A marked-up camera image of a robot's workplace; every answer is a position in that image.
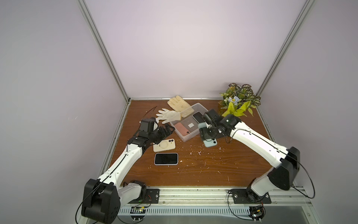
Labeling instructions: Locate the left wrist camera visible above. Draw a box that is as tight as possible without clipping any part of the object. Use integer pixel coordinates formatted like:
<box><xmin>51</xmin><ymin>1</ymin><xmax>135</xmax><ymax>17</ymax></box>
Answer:
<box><xmin>139</xmin><ymin>117</ymin><xmax>158</xmax><ymax>133</ymax></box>

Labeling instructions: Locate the cream magsafe case phone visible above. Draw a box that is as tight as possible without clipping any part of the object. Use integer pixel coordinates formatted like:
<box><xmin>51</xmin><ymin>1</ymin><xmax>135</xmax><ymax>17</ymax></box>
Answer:
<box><xmin>153</xmin><ymin>139</ymin><xmax>176</xmax><ymax>153</ymax></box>

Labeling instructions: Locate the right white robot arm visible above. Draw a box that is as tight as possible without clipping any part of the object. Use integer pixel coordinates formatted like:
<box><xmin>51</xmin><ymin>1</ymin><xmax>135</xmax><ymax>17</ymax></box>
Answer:
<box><xmin>198</xmin><ymin>110</ymin><xmax>300</xmax><ymax>203</ymax></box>

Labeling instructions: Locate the white knit glove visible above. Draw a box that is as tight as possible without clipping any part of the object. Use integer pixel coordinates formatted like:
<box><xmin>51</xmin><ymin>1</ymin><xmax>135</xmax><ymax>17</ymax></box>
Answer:
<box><xmin>156</xmin><ymin>108</ymin><xmax>181</xmax><ymax>124</ymax></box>

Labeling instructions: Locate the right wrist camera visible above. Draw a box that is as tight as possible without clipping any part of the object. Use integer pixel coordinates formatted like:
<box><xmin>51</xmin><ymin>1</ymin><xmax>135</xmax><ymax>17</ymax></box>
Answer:
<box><xmin>203</xmin><ymin>109</ymin><xmax>222</xmax><ymax>125</ymax></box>

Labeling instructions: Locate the yellow rubber glove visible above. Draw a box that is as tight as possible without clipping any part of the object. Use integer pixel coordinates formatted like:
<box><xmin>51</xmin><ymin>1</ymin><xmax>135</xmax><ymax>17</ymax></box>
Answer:
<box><xmin>167</xmin><ymin>96</ymin><xmax>194</xmax><ymax>118</ymax></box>

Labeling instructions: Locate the black screen lilac phone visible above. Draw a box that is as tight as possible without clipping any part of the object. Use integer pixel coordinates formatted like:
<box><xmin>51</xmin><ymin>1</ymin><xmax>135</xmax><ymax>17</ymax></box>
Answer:
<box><xmin>154</xmin><ymin>153</ymin><xmax>179</xmax><ymax>166</ymax></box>

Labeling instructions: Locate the clear plastic storage box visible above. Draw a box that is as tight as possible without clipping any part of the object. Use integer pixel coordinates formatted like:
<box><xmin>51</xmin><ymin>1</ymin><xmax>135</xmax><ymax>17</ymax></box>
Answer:
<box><xmin>169</xmin><ymin>103</ymin><xmax>208</xmax><ymax>142</ymax></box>

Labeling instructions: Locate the aluminium front rail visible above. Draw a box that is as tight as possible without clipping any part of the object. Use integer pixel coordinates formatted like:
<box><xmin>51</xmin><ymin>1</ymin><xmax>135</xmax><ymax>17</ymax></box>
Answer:
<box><xmin>127</xmin><ymin>186</ymin><xmax>312</xmax><ymax>206</ymax></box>

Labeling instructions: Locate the artificial plant in vase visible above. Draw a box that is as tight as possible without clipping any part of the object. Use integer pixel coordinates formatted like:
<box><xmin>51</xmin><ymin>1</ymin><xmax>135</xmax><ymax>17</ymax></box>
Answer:
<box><xmin>219</xmin><ymin>83</ymin><xmax>261</xmax><ymax>117</ymax></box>

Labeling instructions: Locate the pink case phone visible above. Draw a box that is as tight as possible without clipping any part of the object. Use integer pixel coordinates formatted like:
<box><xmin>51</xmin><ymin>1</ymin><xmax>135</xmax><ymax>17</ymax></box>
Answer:
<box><xmin>181</xmin><ymin>116</ymin><xmax>198</xmax><ymax>132</ymax></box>
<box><xmin>174</xmin><ymin>123</ymin><xmax>190</xmax><ymax>136</ymax></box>

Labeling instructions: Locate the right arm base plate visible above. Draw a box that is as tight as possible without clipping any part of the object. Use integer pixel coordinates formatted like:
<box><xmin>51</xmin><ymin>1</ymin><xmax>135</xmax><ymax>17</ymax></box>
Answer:
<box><xmin>231</xmin><ymin>189</ymin><xmax>272</xmax><ymax>204</ymax></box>

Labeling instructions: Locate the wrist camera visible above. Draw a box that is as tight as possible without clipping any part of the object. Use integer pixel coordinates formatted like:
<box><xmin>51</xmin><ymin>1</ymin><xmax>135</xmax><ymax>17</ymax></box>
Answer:
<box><xmin>203</xmin><ymin>109</ymin><xmax>222</xmax><ymax>125</ymax></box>
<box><xmin>139</xmin><ymin>117</ymin><xmax>158</xmax><ymax>133</ymax></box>

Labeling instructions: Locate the mint green case phone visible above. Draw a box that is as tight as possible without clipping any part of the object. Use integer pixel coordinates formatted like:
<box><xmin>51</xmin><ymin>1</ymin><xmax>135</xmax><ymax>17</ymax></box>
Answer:
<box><xmin>198</xmin><ymin>122</ymin><xmax>217</xmax><ymax>147</ymax></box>

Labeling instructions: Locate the right circuit board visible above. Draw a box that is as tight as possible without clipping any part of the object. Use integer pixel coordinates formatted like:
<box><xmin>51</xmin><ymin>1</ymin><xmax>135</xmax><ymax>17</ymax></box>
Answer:
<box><xmin>249</xmin><ymin>205</ymin><xmax>266</xmax><ymax>223</ymax></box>

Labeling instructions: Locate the circuit board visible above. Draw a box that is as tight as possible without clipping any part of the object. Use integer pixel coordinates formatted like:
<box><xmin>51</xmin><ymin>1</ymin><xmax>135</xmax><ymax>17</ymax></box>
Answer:
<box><xmin>249</xmin><ymin>205</ymin><xmax>266</xmax><ymax>223</ymax></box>
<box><xmin>130</xmin><ymin>206</ymin><xmax>147</xmax><ymax>223</ymax></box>

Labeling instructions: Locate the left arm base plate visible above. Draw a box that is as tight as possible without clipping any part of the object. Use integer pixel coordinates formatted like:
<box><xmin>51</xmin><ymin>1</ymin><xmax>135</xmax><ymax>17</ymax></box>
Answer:
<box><xmin>129</xmin><ymin>188</ymin><xmax>160</xmax><ymax>204</ymax></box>

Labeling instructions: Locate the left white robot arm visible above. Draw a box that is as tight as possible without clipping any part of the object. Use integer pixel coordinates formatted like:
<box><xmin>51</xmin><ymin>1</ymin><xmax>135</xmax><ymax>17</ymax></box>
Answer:
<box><xmin>76</xmin><ymin>119</ymin><xmax>175</xmax><ymax>224</ymax></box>

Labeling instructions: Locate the left circuit board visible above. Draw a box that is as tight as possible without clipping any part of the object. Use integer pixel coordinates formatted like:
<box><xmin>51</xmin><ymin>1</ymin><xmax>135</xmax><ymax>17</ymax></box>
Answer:
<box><xmin>130</xmin><ymin>206</ymin><xmax>147</xmax><ymax>223</ymax></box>

